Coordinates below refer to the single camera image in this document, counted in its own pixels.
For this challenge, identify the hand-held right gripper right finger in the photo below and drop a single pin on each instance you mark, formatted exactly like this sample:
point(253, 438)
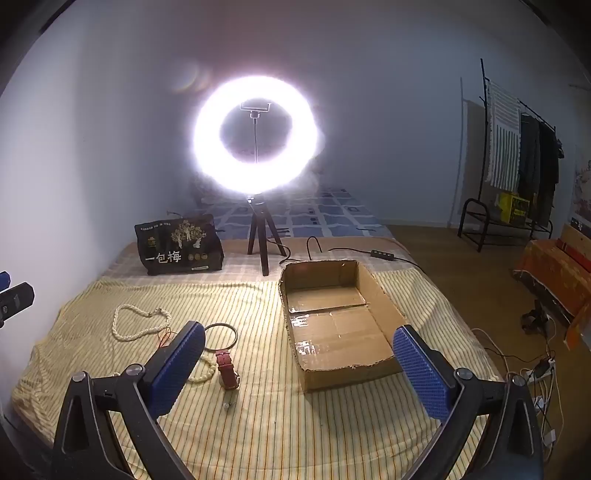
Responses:
point(422, 369)

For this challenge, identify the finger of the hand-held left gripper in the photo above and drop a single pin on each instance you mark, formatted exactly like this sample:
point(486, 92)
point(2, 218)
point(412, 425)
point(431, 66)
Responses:
point(3, 279)
point(18, 299)

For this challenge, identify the white striped hanging cloth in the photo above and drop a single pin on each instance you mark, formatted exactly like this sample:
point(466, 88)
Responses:
point(503, 138)

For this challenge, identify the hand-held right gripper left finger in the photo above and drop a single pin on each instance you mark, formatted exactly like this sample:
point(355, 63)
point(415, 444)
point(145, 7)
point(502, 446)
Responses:
point(178, 364)

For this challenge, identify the blue plaid quilt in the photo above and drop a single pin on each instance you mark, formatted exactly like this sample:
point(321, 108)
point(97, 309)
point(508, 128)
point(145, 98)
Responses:
point(323, 217)

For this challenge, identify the black tripod stand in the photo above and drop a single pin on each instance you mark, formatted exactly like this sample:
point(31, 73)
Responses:
point(258, 221)

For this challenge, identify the black metal clothes rack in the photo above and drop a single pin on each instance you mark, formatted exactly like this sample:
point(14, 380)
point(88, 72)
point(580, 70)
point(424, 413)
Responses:
point(472, 201)

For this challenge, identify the orange red boxes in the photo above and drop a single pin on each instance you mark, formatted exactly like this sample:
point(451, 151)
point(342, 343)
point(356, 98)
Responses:
point(554, 272)

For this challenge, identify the dark grey hanging garment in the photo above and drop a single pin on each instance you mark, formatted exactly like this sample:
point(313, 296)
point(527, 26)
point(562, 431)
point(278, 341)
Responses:
point(528, 161)

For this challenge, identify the cardboard box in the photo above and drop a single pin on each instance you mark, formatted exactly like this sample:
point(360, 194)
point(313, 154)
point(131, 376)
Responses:
point(337, 332)

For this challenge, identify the yellow box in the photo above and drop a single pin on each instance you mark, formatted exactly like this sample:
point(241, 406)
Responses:
point(512, 207)

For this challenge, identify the brown cardboard carton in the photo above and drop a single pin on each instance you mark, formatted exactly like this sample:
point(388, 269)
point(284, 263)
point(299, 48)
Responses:
point(575, 240)

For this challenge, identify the black floor stand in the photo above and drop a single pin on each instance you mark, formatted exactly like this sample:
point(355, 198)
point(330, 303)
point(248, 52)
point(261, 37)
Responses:
point(535, 316)

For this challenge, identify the black printed snack bag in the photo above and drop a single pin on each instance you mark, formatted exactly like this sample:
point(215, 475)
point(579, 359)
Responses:
point(180, 244)

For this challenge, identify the landscape wall poster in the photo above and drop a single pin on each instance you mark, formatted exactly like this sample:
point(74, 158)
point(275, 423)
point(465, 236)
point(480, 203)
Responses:
point(584, 189)

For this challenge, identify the black bangle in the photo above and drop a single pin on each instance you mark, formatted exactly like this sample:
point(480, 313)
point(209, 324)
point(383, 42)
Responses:
point(235, 337)

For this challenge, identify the pink checked bedsheet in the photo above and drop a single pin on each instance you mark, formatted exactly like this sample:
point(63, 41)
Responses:
point(235, 270)

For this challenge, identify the phone clamp on pole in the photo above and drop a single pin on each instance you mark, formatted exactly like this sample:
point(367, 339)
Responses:
point(254, 134)

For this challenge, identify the white power strip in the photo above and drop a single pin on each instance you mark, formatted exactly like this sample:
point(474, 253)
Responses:
point(540, 371)

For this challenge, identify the black hanging garment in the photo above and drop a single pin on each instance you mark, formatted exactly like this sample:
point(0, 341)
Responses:
point(549, 175)

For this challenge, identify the yellow striped blanket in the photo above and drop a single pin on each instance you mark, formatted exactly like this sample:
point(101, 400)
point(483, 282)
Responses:
point(277, 438)

